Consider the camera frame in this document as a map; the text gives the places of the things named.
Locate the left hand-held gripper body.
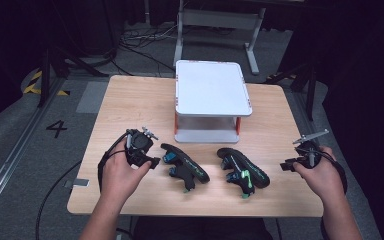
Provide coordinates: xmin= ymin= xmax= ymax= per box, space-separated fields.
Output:
xmin=125 ymin=126 xmax=160 ymax=167

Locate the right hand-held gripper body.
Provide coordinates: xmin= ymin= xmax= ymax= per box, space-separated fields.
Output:
xmin=292 ymin=128 xmax=330 ymax=169

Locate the person's right hand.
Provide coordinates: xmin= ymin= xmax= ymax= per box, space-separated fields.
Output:
xmin=292 ymin=145 xmax=347 ymax=202

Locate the person's left hand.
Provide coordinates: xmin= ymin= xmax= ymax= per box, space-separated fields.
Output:
xmin=100 ymin=146 xmax=153 ymax=205

